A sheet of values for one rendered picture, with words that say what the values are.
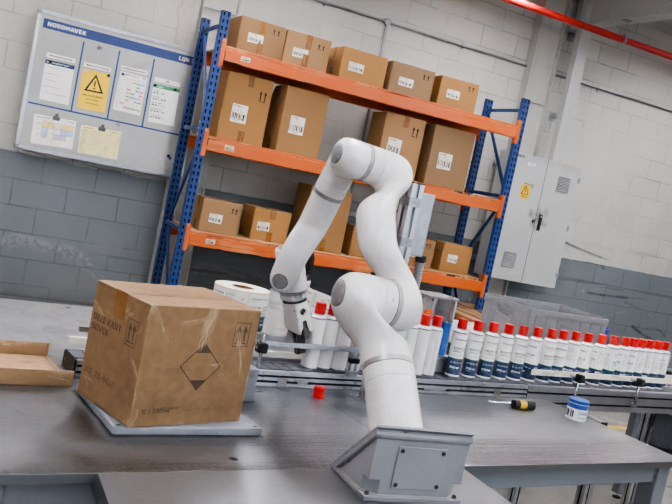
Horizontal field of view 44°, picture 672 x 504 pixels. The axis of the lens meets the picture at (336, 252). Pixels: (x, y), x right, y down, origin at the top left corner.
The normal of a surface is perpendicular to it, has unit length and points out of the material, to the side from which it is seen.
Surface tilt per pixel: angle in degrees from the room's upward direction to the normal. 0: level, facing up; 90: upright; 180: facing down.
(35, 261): 90
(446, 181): 91
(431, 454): 90
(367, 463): 90
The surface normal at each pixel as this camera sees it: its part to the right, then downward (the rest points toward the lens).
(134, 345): -0.71, -0.09
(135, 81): 0.42, 0.11
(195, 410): 0.68, 0.20
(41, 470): 0.21, -0.98
